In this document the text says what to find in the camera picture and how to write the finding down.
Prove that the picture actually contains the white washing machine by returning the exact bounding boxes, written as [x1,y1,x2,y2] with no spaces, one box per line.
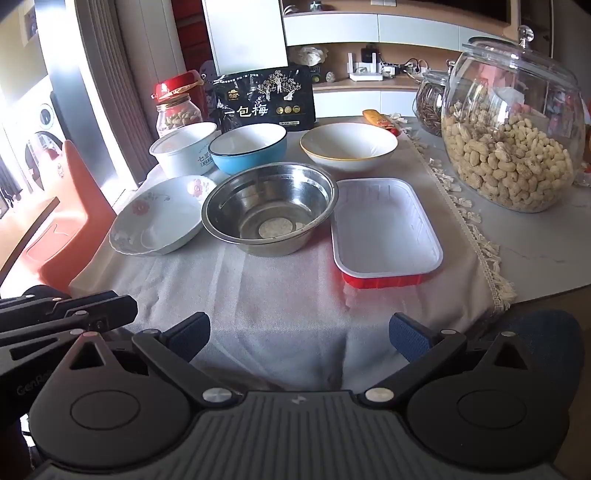
[14,78,72,195]

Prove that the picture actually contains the white bowl with orange label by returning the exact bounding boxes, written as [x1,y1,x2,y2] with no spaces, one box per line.
[208,123,288,176]

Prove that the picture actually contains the red white snack bag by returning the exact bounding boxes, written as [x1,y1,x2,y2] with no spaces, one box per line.
[154,78,205,138]

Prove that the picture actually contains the white crumpled bag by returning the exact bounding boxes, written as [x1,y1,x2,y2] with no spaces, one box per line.
[295,45,329,68]

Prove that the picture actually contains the blue plate with yellow rim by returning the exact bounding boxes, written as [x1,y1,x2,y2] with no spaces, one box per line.
[300,123,399,174]

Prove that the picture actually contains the black snack bag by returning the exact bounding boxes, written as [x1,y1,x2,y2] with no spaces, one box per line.
[213,65,317,134]

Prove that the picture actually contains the white board panel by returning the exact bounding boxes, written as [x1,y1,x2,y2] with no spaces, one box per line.
[202,0,289,77]

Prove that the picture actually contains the orange plastic chair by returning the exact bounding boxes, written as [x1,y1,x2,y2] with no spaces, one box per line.
[23,140,118,296]

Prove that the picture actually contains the white fringed tablecloth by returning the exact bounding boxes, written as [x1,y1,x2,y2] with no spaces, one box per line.
[69,115,518,393]

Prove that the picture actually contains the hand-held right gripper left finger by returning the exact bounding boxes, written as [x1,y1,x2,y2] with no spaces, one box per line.
[60,312,243,409]

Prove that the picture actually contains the white plastic tray red outside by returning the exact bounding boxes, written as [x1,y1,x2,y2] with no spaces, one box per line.
[331,178,444,289]

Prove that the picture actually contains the white wooden wall shelf unit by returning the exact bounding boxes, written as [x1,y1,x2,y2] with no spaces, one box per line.
[281,0,522,118]

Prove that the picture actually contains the glass jar of sunflower seeds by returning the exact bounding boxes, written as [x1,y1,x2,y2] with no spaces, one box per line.
[414,69,455,137]

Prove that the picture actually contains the orange paper chopstick packet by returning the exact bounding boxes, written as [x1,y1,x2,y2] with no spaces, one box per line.
[362,109,399,136]

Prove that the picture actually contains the white power strip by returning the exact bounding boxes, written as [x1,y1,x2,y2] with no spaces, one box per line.
[383,58,426,77]

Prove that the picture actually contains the scattered peanut shells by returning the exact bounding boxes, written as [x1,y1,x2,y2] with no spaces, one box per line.
[390,113,474,208]

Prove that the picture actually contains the stainless steel bowl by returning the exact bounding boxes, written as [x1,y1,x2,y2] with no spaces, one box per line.
[201,162,339,257]

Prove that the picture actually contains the white paper bowl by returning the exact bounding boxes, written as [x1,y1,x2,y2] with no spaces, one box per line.
[150,121,219,177]

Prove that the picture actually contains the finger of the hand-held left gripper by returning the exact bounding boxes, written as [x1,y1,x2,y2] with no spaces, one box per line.
[0,329,88,370]
[0,290,138,334]

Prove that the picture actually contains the white router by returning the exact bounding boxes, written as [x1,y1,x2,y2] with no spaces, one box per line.
[345,50,385,82]

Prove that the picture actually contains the large glass jar of peanuts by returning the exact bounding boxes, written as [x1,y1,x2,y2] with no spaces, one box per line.
[441,25,586,213]

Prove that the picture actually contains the grey curtain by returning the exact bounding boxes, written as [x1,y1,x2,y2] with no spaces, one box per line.
[65,0,185,185]

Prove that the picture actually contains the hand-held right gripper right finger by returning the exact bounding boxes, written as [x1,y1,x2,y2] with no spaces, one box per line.
[358,312,536,409]

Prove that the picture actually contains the white floral plate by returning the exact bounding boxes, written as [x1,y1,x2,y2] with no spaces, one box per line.
[109,175,218,256]

